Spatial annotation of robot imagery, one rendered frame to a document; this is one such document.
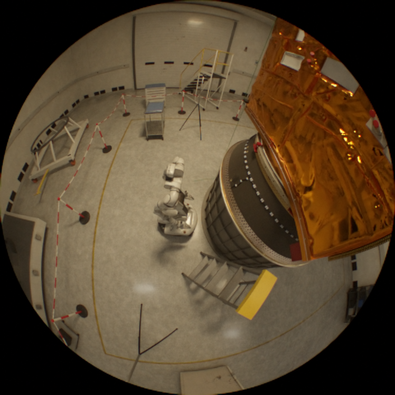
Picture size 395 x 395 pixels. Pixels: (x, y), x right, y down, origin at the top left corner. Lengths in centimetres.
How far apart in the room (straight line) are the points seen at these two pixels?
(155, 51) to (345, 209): 840
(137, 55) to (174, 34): 213
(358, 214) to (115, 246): 302
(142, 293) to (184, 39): 924
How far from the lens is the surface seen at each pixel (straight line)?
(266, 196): 134
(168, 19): 839
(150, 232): 257
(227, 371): 331
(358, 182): 86
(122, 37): 890
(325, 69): 122
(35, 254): 379
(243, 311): 113
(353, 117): 97
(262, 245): 153
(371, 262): 676
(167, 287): 251
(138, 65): 854
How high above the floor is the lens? 246
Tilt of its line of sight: 61 degrees down
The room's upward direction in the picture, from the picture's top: 17 degrees clockwise
